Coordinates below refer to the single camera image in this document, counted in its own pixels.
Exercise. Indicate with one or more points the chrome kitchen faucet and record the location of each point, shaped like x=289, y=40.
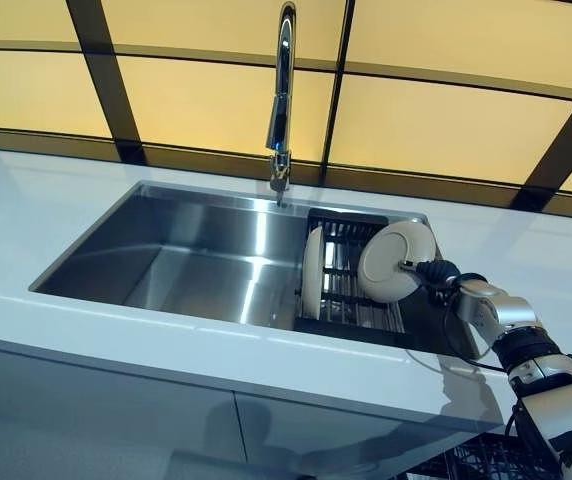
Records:
x=282, y=100

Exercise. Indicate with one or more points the cream round plate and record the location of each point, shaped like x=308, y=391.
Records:
x=383, y=260
x=312, y=275

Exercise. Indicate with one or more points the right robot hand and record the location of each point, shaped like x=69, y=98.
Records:
x=436, y=275

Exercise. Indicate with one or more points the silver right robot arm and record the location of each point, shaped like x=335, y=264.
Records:
x=551, y=380

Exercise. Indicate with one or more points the stainless steel sink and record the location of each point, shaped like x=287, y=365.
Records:
x=191, y=260

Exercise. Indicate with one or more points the white glossy cabinet door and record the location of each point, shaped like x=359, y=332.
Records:
x=316, y=435
x=91, y=400

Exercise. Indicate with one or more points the black sink drain rack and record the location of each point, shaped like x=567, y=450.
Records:
x=346, y=216

